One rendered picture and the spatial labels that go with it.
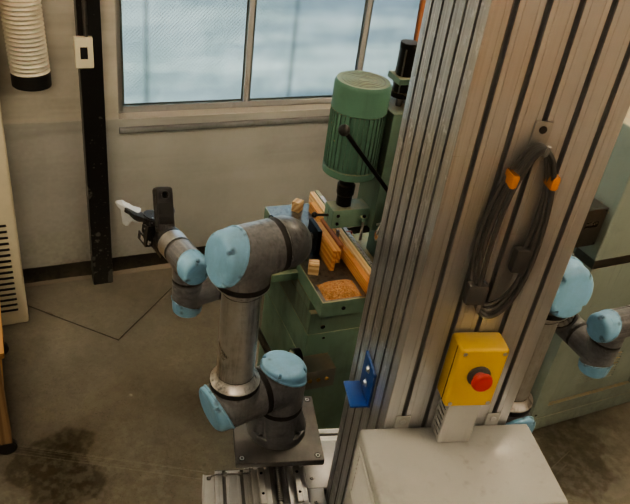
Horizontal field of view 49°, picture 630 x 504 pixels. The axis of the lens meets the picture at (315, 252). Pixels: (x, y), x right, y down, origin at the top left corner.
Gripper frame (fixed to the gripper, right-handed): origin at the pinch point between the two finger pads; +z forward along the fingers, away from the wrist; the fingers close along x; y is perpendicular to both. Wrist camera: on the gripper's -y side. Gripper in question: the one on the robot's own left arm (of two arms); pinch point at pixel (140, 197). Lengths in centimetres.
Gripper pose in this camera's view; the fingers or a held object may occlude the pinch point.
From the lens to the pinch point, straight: 193.0
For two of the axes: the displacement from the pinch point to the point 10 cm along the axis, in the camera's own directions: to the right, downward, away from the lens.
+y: -2.3, 8.5, 4.7
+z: -5.6, -5.1, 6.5
